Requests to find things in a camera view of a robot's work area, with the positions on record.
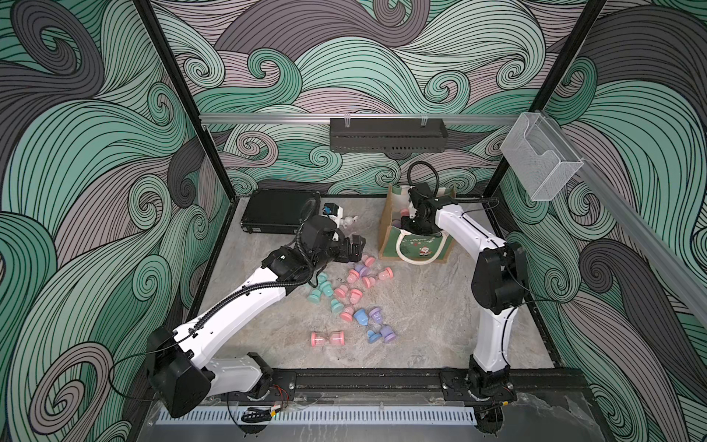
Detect white rabbit figurine pink base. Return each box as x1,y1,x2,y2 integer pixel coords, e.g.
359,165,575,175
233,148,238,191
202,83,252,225
340,217,358,230

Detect white slotted cable duct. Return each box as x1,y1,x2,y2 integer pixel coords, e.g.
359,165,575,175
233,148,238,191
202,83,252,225
155,405,477,427

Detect blue hourglass lying front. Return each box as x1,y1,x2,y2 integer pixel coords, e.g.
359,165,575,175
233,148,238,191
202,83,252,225
366,330,382,344

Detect pink hourglass right upper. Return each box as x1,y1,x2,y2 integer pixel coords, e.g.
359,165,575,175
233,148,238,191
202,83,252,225
377,267,394,281

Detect aluminium rail on back wall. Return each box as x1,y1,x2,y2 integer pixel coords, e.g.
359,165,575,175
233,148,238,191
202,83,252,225
199,112,520,126

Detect black perforated wall tray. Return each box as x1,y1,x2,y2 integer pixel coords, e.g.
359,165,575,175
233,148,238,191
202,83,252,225
329,117,449,156

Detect aluminium rail on right wall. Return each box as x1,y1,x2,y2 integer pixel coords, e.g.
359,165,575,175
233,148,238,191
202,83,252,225
548,118,706,323

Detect pink hourglass lying front alone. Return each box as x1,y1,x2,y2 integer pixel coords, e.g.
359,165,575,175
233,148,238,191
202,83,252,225
310,331,345,347

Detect teal hourglass middle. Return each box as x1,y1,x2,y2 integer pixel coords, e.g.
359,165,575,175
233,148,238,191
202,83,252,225
307,281,334,304

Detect black hard carrying case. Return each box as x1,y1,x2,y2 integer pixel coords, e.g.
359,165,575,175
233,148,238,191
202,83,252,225
240,189,320,235

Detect teal hourglass lower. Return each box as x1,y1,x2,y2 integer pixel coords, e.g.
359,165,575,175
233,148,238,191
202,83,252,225
331,299,345,314

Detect purple hourglass upper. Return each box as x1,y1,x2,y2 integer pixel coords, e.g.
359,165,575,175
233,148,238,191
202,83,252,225
354,263,370,277

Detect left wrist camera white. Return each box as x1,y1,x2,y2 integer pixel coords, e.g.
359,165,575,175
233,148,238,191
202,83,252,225
321,203,344,228

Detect pink hourglass centre lower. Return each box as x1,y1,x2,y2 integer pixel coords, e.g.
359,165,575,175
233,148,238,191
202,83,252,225
334,285,363,322

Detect aluminium rail on wall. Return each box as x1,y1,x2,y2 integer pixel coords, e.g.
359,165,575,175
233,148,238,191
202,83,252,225
548,118,706,323
199,112,520,126

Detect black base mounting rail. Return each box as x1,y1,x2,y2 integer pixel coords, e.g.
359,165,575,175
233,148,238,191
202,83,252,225
270,368,588,403

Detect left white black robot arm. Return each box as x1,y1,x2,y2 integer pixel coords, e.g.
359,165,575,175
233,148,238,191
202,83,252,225
145,215,366,418

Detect blue hourglass lying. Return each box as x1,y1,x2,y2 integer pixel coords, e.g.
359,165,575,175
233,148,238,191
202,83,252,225
353,309,370,326
366,330,382,344

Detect pink hourglass nearest bag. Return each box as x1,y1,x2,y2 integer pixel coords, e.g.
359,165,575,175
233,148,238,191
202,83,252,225
361,255,376,267

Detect clear acrylic wall bin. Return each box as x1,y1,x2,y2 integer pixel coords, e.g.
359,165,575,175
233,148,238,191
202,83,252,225
501,112,584,202

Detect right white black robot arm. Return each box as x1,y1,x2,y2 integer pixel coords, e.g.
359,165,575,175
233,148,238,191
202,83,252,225
396,188,528,403

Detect pink hourglass centre upper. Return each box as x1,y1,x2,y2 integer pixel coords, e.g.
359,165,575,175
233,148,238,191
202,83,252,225
346,269,377,289

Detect blue hourglass lying centre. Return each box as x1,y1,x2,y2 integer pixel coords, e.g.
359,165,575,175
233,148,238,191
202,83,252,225
353,309,370,326

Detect green jute Christmas canvas bag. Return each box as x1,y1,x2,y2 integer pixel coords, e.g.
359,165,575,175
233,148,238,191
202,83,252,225
377,185,455,265

